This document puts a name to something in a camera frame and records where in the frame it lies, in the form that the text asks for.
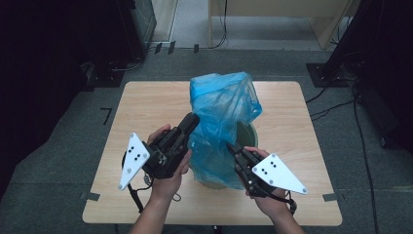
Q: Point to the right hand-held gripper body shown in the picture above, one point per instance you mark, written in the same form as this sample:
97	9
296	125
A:
276	174

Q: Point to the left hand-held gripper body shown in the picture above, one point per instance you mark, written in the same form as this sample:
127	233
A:
165	152

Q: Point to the green trash bin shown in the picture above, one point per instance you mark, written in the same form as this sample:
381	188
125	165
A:
246	135

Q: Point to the blue plastic trash bag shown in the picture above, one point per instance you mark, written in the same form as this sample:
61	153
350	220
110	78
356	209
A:
220	107

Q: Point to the person's right hand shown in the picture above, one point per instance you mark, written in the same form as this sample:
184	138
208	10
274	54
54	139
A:
271	204

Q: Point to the person's left hand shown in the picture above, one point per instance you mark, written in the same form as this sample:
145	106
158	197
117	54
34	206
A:
167	187

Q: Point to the grey floor tape piece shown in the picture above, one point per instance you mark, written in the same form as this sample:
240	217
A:
330	197
92	196

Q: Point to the dark glass-front cabinet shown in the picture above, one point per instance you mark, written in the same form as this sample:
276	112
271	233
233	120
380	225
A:
142	22

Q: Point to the light wooden desk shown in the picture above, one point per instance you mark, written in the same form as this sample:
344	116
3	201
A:
279	8

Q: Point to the black stand base plate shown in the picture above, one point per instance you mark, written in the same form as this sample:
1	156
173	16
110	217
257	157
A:
319	76

